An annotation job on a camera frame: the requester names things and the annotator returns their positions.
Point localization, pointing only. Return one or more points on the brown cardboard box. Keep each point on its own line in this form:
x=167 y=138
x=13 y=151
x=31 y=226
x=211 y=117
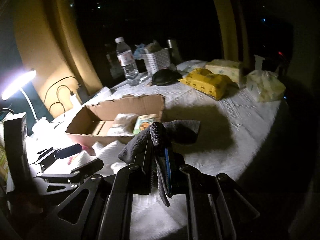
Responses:
x=91 y=123

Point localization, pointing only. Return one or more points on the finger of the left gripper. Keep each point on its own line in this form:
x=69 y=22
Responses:
x=79 y=173
x=50 y=156

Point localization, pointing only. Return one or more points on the pale tissue box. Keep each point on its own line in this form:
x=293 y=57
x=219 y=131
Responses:
x=232 y=69

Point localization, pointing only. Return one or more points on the white power bank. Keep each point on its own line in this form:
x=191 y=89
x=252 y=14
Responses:
x=74 y=100

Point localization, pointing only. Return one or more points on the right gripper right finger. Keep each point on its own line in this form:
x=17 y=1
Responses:
x=174 y=177

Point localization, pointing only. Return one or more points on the white lace tablecloth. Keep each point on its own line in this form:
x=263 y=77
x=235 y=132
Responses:
x=232 y=129

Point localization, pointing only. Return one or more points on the clear water bottle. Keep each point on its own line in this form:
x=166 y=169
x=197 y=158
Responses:
x=127 y=62

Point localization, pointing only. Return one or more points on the pink fluffy pouch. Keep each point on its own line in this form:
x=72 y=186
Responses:
x=86 y=153

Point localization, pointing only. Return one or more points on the grey cloth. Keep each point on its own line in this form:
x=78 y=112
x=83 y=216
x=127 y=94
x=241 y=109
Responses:
x=182 y=132

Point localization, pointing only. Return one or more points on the metal thermos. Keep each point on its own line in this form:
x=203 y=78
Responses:
x=174 y=53

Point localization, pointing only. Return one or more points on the cotton swab pack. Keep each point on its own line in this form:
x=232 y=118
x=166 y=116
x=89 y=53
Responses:
x=123 y=125

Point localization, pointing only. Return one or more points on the white perforated basket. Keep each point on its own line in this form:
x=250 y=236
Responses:
x=157 y=61

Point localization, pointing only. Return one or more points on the black charger block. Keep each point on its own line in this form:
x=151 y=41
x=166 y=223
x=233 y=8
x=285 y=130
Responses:
x=82 y=94

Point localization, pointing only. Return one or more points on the white towel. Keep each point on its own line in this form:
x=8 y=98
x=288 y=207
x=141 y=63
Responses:
x=109 y=155

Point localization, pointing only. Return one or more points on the small colourful box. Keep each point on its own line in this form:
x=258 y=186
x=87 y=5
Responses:
x=144 y=121

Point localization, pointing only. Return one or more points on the desk lamp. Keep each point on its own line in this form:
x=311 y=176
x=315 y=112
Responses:
x=17 y=84

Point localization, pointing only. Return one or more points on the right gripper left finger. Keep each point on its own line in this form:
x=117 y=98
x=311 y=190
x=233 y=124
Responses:
x=149 y=157

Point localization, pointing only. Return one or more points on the crumpled plastic bag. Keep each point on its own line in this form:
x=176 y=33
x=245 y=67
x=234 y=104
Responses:
x=264 y=86

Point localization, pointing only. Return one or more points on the yellow tissue pack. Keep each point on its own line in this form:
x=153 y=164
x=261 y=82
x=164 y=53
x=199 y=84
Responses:
x=205 y=81

